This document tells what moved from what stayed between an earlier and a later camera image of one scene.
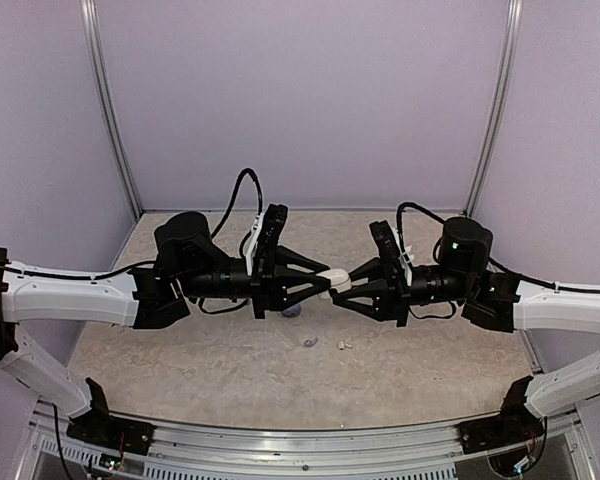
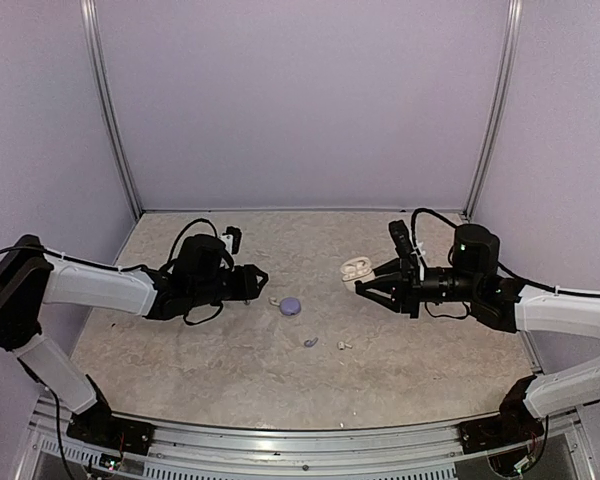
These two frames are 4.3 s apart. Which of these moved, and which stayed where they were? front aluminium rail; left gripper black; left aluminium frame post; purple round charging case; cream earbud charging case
Moved: left gripper black; cream earbud charging case
Stayed: left aluminium frame post; purple round charging case; front aluminium rail
